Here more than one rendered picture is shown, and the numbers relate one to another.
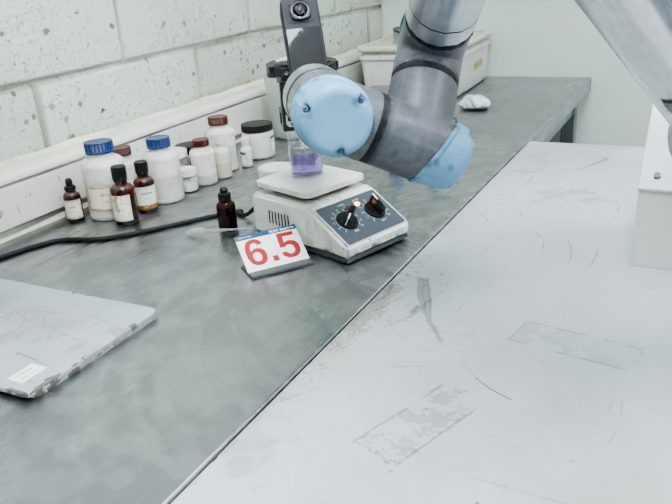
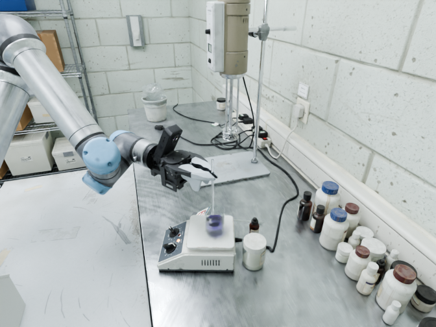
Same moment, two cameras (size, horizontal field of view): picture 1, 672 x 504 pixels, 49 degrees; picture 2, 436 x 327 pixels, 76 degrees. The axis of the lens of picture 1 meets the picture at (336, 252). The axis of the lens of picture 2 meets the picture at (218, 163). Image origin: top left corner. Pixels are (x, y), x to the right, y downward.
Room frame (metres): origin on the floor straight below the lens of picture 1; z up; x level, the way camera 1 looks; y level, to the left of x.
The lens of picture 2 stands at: (1.44, -0.35, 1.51)
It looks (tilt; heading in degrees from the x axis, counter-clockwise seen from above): 31 degrees down; 134
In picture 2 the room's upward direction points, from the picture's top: straight up
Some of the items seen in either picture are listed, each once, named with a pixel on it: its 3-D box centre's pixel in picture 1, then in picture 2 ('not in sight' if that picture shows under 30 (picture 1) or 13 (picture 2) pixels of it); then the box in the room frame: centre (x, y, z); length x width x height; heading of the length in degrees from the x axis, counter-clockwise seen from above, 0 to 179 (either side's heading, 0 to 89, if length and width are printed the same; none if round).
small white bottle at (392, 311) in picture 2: (246, 151); (392, 312); (1.46, 0.17, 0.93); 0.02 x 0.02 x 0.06
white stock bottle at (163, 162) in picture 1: (162, 168); (334, 228); (1.27, 0.30, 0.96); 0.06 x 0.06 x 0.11
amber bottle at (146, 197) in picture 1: (144, 186); (318, 218); (1.21, 0.32, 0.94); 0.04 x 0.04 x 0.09
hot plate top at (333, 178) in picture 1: (310, 179); (210, 231); (1.05, 0.03, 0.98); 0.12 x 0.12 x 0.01; 43
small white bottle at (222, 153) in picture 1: (221, 155); (368, 278); (1.40, 0.21, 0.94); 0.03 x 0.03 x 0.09
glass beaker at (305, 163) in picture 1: (307, 150); (214, 221); (1.06, 0.03, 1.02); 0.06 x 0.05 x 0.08; 110
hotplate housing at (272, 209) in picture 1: (324, 210); (201, 242); (1.03, 0.01, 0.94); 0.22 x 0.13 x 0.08; 43
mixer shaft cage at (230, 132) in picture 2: not in sight; (231, 106); (0.79, 0.40, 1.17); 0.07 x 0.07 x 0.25
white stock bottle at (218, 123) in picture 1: (220, 143); (397, 287); (1.45, 0.22, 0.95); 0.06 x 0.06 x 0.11
